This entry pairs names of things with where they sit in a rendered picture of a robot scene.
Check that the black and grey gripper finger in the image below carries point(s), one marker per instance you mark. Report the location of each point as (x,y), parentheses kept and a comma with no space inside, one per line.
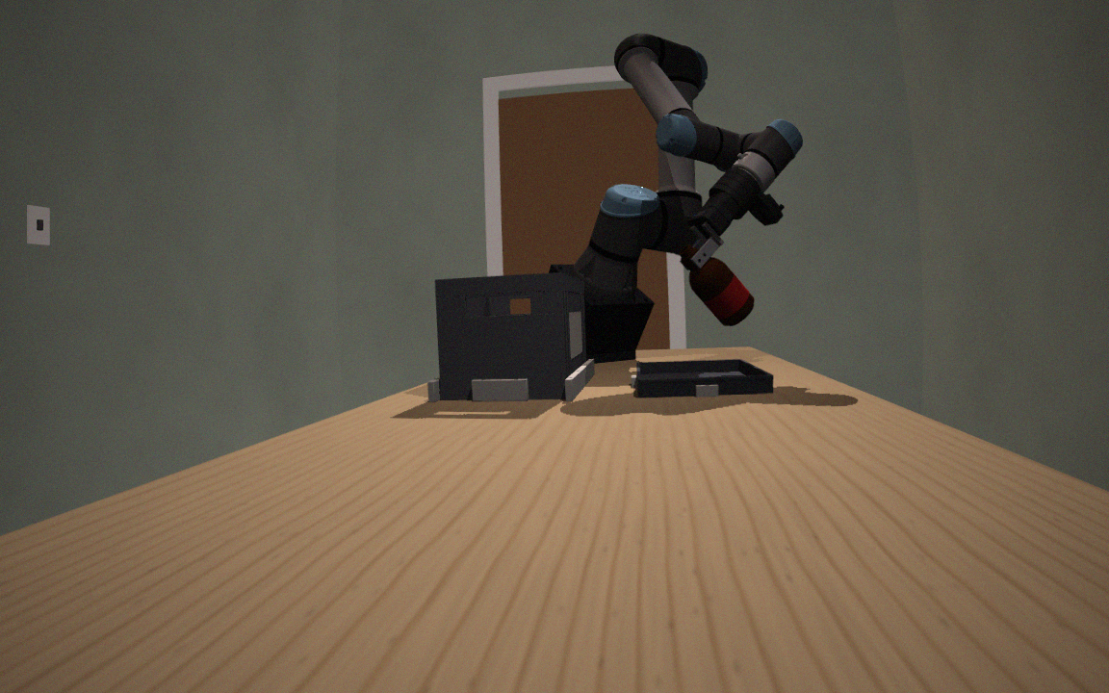
(699,236)
(710,246)

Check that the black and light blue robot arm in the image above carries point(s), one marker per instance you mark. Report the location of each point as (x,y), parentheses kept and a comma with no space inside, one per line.
(632,218)

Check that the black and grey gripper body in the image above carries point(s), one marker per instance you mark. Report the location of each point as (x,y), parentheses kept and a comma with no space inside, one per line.
(740,189)

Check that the brown bottle with red label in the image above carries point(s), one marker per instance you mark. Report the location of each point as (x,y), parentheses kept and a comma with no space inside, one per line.
(719,289)

